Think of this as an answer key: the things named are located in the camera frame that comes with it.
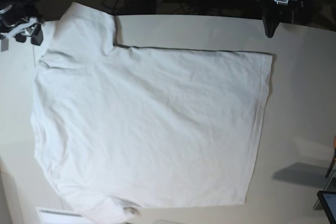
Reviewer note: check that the white T-shirt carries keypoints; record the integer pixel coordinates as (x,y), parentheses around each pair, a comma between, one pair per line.
(119,128)

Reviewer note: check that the black tablet with stand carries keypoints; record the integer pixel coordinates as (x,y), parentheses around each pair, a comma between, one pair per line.
(326,199)

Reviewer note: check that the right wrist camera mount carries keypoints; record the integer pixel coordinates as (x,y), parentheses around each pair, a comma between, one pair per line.
(25,29)

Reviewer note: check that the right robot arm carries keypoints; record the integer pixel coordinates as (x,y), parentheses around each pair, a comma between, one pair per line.
(23,2)

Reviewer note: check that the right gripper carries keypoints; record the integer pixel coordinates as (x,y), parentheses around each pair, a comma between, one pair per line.
(14,15)

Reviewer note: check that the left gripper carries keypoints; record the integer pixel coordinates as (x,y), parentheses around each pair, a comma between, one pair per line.
(270,15)

